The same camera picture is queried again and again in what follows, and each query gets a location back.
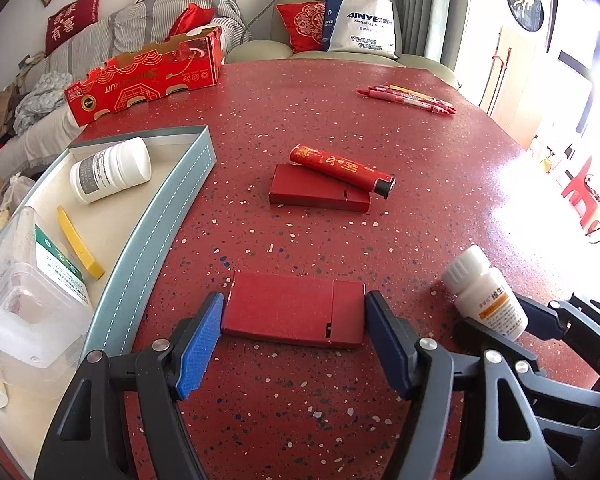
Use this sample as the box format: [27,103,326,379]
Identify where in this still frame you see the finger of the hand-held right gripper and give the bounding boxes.
[517,292,600,401]
[455,317,600,480]

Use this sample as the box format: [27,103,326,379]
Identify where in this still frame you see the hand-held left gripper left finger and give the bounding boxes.
[34,291,225,480]

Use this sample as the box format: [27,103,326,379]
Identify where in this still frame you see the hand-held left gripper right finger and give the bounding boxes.
[365,290,553,480]

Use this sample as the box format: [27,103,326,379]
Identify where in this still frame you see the white bottle orange label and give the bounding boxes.
[440,244,529,342]

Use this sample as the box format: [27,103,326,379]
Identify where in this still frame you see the grey box white lining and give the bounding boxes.
[0,125,217,466]

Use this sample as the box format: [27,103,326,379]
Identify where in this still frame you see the yellow plastic strip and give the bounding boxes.
[55,205,106,281]

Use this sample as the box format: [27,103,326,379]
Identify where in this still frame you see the clear plastic container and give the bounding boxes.
[0,206,96,401]

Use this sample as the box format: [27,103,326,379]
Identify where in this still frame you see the white bottle blue label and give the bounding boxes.
[70,137,152,204]

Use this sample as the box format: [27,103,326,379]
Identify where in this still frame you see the red plastic chair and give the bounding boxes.
[562,157,600,234]

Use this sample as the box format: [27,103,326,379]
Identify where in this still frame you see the red cylindrical lighter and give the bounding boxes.
[289,144,396,197]

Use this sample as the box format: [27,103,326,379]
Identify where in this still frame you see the brown cardboard board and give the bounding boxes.
[457,25,548,146]

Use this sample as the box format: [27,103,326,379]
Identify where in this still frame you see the red pen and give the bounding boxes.
[357,87,417,104]
[399,94,457,116]

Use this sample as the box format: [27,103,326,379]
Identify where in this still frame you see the thin red rod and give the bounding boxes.
[485,47,512,116]

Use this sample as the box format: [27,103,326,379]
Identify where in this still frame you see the yellow pencil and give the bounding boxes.
[390,84,432,99]

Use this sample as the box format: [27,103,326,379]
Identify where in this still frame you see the red cardboard box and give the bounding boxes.
[64,27,226,127]

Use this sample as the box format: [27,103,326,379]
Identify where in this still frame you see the grey crumpled blanket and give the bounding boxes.
[14,71,73,133]

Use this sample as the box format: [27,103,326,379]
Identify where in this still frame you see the beige armchair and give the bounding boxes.
[225,0,461,86]

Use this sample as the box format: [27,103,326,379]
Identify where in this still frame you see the pile of clothes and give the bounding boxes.
[0,52,46,157]

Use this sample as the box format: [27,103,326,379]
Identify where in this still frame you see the white and blue tote bag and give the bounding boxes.
[322,0,400,59]

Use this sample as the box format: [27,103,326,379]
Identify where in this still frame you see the red cloth bag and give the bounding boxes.
[167,2,216,41]

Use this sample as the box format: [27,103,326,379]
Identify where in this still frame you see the red patterned cushion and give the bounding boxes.
[276,2,328,53]

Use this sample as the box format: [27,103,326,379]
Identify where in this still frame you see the grey striped sofa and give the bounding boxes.
[0,0,253,181]

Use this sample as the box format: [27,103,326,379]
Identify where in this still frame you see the grey pleated curtain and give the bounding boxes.
[385,0,461,61]

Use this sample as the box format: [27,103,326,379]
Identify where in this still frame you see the red embroidered pillow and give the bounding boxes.
[45,0,102,56]

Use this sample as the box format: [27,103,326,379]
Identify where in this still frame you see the round black wall plate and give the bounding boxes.
[506,0,545,33]

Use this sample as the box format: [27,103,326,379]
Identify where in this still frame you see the grey cable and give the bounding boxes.
[242,0,303,32]

